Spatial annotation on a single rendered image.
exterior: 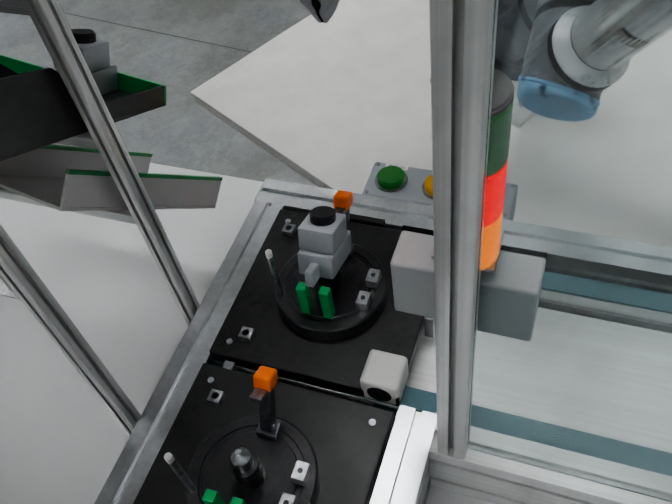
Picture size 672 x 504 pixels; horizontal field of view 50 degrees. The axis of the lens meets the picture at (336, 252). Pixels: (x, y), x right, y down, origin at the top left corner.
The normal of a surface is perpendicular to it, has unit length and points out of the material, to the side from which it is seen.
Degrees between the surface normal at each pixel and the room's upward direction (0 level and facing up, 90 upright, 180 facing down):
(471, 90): 90
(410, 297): 90
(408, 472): 0
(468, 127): 90
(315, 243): 73
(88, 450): 0
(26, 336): 0
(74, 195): 90
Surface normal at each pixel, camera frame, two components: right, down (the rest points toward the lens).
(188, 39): -0.11, -0.62
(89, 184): 0.87, 0.31
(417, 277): -0.32, 0.76
